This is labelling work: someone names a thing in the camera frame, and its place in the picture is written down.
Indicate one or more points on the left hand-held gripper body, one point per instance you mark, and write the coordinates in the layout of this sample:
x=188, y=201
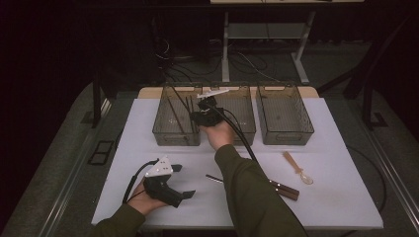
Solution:
x=159, y=192

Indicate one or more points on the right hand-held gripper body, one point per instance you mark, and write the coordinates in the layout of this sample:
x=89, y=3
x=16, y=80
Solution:
x=210, y=118

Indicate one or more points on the brown chopstick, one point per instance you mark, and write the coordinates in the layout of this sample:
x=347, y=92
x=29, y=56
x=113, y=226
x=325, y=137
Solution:
x=188, y=110
x=191, y=105

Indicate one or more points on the transparent grey plastic bin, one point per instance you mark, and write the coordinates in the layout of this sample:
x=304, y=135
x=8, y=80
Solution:
x=161, y=140
x=283, y=115
x=247, y=108

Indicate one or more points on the person's left hand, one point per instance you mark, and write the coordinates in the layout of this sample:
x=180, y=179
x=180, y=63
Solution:
x=143, y=204

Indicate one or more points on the person's right hand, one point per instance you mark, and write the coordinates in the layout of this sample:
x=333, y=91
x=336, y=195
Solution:
x=220, y=136

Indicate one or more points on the white table mat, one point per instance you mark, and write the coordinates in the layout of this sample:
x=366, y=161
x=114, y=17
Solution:
x=197, y=210

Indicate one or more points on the white metal-framed desk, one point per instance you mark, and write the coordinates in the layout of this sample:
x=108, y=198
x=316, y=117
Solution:
x=225, y=49

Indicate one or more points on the black stand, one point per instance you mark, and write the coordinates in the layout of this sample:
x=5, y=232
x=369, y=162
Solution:
x=368, y=108
x=96, y=105

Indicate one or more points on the metal floor rail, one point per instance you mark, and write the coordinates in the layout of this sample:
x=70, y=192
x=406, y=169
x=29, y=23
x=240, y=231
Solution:
x=405, y=200
x=69, y=177

